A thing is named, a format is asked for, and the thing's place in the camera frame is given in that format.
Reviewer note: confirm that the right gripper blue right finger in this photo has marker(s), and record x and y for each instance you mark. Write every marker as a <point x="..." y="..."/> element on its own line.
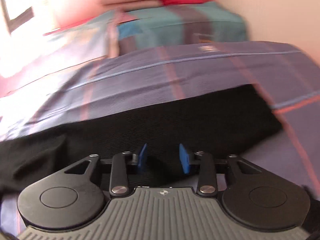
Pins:
<point x="201" y="164"/>

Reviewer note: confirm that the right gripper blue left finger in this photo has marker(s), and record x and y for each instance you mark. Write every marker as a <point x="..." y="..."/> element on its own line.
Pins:
<point x="123" y="164"/>

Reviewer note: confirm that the black knit pants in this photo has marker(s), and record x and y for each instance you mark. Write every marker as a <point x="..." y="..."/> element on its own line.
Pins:
<point x="225" y="122"/>

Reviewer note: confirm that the purple plaid bed sheet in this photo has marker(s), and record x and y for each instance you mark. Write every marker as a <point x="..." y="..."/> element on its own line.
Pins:
<point x="283" y="75"/>

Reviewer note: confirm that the teal plaid pillow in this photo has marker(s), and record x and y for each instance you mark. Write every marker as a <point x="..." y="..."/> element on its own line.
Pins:
<point x="180" y="24"/>

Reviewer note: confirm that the window frame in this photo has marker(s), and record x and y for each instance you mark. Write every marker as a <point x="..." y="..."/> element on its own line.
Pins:
<point x="16" y="13"/>

